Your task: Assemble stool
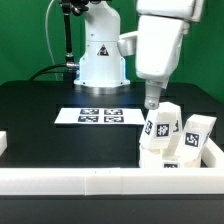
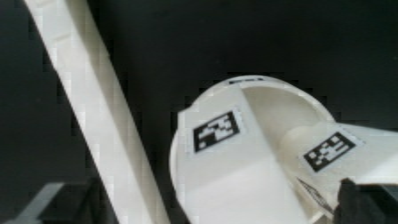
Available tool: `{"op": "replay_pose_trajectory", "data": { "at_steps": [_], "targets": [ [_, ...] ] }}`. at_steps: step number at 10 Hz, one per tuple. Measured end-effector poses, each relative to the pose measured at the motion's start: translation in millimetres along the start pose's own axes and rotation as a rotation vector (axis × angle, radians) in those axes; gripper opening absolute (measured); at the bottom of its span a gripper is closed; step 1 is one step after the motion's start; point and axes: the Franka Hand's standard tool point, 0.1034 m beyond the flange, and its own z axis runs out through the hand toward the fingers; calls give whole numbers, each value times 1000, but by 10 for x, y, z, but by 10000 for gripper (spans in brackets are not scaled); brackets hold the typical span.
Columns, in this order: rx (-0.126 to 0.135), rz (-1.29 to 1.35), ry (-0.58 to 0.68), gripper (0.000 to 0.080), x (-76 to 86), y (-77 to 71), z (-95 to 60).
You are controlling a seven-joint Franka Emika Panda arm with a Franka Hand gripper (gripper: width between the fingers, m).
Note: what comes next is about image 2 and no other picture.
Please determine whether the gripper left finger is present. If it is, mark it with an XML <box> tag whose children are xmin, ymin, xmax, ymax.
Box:
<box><xmin>11</xmin><ymin>179</ymin><xmax>114</xmax><ymax>224</ymax></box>

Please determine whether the white U-shaped fence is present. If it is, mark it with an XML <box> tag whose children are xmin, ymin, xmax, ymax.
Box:
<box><xmin>24</xmin><ymin>0</ymin><xmax>171</xmax><ymax>224</ymax></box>

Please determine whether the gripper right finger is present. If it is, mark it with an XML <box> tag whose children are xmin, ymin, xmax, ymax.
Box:
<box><xmin>333</xmin><ymin>179</ymin><xmax>398</xmax><ymax>224</ymax></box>

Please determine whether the white stool leg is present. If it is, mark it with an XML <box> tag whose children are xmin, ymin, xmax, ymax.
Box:
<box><xmin>278</xmin><ymin>122</ymin><xmax>398</xmax><ymax>217</ymax></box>
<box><xmin>171</xmin><ymin>88</ymin><xmax>310</xmax><ymax>224</ymax></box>

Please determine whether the white round stool seat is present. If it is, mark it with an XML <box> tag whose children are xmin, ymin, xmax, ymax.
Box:
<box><xmin>168</xmin><ymin>74</ymin><xmax>338</xmax><ymax>224</ymax></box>

